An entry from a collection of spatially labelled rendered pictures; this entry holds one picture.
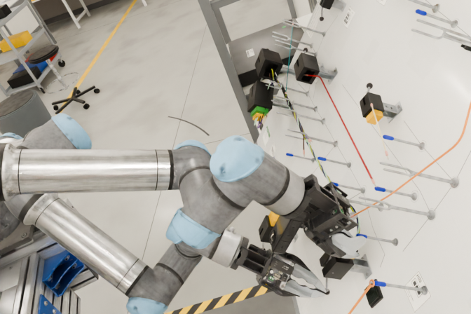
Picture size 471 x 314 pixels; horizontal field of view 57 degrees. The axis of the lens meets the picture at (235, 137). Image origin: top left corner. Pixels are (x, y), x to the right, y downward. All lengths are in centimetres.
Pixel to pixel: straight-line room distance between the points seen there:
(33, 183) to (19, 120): 335
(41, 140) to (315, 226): 63
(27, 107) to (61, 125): 304
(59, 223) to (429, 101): 78
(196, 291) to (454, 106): 193
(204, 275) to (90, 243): 162
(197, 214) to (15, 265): 93
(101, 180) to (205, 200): 19
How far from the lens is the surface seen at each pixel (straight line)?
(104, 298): 281
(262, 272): 91
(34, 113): 414
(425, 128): 88
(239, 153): 63
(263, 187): 67
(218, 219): 68
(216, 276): 251
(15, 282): 147
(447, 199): 81
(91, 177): 76
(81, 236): 98
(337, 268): 91
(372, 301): 93
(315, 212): 77
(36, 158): 77
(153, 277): 98
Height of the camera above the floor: 189
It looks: 34 degrees down
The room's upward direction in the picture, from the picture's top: 23 degrees counter-clockwise
